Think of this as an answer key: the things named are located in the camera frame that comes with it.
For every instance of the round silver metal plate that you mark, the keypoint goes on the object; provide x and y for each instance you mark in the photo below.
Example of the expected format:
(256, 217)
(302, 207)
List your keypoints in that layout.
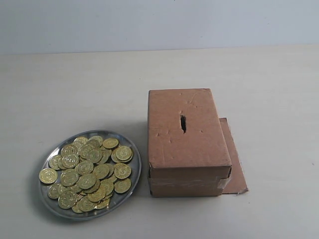
(99, 192)

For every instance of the gold coin bottom left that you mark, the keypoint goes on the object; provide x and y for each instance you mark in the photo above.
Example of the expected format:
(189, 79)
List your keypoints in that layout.
(67, 199)

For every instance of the gold coin at plate top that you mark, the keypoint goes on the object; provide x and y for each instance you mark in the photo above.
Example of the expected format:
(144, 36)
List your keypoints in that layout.
(110, 143)

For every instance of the gold coin plate centre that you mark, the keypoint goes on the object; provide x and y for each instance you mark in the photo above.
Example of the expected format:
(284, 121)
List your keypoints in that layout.
(84, 168)

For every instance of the cardboard box with slot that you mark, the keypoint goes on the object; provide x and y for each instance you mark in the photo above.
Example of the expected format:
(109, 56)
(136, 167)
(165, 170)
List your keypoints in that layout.
(187, 152)

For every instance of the gold coin upper right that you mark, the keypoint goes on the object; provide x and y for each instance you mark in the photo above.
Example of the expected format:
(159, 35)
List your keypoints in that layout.
(124, 153)

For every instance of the flat brown cardboard flap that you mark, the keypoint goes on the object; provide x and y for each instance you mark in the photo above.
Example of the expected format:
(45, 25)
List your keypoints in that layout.
(237, 183)

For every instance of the gold coin left edge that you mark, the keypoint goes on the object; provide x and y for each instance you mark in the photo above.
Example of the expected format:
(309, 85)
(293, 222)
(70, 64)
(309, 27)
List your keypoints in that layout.
(48, 175)

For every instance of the gold coin far right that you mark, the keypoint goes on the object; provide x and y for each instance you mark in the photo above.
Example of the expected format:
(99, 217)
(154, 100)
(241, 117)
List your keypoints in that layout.
(122, 171)

